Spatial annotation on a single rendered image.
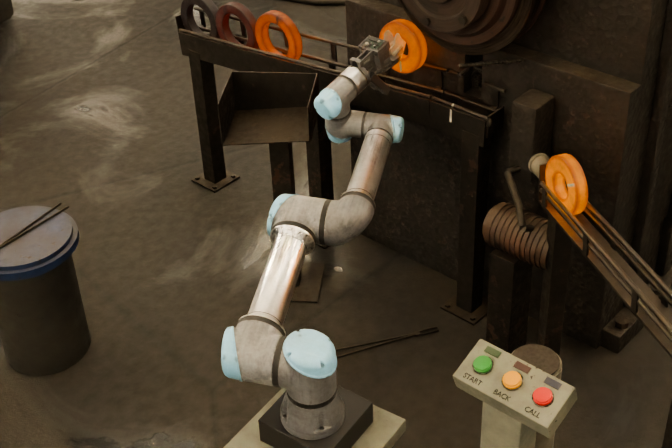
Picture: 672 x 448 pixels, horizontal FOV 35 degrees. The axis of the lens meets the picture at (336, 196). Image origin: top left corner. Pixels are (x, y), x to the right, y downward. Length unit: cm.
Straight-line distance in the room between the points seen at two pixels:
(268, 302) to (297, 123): 82
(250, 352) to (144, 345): 99
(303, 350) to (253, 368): 12
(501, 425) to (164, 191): 203
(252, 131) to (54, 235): 64
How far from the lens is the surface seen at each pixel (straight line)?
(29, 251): 310
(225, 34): 364
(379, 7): 322
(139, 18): 540
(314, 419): 247
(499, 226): 289
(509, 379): 230
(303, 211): 265
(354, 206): 266
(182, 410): 313
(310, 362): 236
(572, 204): 268
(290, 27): 340
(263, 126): 318
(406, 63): 308
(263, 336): 243
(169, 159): 421
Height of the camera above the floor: 220
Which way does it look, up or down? 34 degrees down
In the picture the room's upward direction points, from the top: 3 degrees counter-clockwise
